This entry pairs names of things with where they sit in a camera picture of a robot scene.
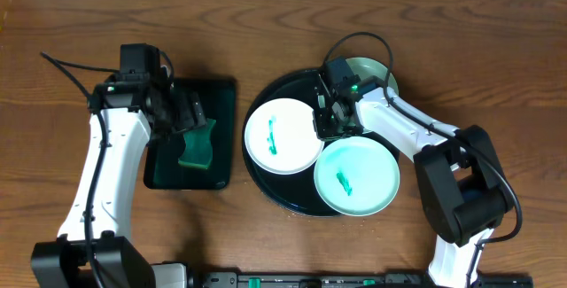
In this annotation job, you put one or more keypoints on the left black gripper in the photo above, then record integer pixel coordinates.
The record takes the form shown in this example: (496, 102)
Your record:
(191, 113)

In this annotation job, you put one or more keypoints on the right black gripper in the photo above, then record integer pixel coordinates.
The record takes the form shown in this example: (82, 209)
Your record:
(322, 130)

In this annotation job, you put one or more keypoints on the green scrubbing sponge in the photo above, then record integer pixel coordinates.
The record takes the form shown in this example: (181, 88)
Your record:
(198, 151)

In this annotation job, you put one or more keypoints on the white plate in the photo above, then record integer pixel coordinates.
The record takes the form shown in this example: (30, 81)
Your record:
(280, 136)

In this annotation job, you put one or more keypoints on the mint green plate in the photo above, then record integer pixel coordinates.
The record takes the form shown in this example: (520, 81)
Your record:
(357, 176)

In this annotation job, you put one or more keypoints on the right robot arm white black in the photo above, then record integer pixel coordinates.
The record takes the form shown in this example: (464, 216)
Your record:
(465, 195)

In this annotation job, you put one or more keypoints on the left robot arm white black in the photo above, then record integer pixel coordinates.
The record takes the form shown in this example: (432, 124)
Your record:
(93, 247)

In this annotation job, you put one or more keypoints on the black rectangular tray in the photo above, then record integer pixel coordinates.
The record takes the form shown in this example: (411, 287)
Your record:
(162, 171)

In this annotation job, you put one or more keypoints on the black round tray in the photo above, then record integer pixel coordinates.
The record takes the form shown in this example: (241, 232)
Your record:
(296, 192)

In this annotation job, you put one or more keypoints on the pale green back plate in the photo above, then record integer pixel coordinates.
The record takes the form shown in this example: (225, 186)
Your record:
(371, 81)

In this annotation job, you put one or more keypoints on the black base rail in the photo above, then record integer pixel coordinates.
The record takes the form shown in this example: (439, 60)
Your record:
(234, 280)

